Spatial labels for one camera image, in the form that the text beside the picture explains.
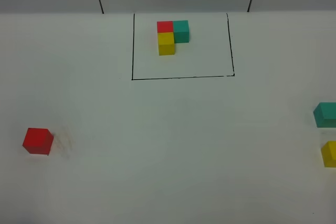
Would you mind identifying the yellow template block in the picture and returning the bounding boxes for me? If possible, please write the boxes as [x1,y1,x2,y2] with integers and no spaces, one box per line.
[157,32,175,56]

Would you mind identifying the green template block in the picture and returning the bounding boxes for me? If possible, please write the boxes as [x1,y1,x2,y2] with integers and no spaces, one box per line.
[173,20,190,44]

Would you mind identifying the red template block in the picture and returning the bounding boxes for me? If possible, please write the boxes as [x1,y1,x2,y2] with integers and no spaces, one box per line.
[156,21,174,33]

